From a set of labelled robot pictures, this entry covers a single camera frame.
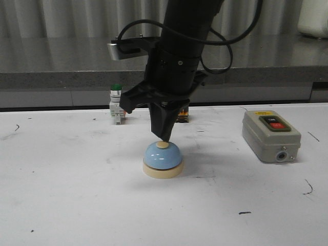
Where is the black selector switch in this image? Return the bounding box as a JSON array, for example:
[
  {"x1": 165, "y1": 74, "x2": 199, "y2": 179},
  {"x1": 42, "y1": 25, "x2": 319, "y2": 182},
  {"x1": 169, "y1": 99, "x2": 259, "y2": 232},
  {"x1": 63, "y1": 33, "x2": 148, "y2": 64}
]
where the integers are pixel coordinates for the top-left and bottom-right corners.
[{"x1": 176, "y1": 106, "x2": 189, "y2": 123}]

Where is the white container on counter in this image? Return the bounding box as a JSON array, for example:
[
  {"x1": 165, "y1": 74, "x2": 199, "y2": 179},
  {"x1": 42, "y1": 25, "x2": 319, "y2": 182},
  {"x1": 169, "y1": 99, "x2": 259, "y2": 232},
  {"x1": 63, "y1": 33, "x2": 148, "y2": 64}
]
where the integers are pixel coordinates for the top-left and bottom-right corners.
[{"x1": 297, "y1": 0, "x2": 327, "y2": 38}]

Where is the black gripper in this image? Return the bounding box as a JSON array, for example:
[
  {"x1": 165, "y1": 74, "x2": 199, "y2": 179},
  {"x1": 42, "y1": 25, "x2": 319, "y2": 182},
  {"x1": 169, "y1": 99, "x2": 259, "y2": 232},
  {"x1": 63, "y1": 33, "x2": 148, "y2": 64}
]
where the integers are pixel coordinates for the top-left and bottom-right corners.
[{"x1": 119, "y1": 71, "x2": 207, "y2": 141}]

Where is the grey on off switch box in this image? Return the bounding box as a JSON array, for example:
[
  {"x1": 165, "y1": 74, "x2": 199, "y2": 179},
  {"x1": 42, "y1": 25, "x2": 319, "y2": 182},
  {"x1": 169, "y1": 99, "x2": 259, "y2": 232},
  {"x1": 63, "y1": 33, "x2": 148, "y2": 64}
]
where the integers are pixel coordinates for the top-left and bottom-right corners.
[{"x1": 242, "y1": 110, "x2": 301, "y2": 163}]

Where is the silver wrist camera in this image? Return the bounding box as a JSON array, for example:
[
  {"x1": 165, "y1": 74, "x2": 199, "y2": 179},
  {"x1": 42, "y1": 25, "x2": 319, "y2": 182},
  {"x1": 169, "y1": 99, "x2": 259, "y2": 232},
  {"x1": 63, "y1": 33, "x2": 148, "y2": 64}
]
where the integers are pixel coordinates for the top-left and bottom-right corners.
[{"x1": 107, "y1": 37, "x2": 158, "y2": 60}]

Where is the blue and cream call bell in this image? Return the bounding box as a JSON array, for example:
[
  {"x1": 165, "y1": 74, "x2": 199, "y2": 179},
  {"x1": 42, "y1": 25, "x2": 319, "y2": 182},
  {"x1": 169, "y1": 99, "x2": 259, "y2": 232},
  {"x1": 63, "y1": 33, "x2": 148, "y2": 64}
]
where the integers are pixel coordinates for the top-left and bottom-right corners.
[{"x1": 142, "y1": 141, "x2": 183, "y2": 179}]

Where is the green push button switch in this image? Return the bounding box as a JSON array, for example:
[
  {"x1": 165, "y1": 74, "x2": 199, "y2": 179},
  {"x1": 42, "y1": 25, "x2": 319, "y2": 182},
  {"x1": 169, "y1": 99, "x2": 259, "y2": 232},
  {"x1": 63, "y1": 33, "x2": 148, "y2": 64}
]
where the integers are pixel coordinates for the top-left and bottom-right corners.
[{"x1": 109, "y1": 84, "x2": 126, "y2": 125}]

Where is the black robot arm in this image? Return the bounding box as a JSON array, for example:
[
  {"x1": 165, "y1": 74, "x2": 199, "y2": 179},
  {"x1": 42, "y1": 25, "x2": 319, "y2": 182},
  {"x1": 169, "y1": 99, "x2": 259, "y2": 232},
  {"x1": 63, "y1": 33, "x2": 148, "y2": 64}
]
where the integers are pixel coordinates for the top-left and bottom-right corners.
[{"x1": 120, "y1": 1, "x2": 222, "y2": 141}]

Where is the black camera cable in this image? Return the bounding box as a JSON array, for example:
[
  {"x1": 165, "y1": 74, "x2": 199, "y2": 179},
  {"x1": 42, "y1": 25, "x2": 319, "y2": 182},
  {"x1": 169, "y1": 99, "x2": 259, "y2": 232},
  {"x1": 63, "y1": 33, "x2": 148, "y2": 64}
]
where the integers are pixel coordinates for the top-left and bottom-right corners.
[{"x1": 117, "y1": 0, "x2": 263, "y2": 75}]

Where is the grey stone counter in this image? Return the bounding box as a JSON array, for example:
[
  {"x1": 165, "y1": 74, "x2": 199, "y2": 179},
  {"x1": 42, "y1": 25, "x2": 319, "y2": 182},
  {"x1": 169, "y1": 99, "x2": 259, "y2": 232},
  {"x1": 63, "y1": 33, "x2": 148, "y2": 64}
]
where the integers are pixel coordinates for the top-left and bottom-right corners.
[{"x1": 1, "y1": 34, "x2": 327, "y2": 109}]

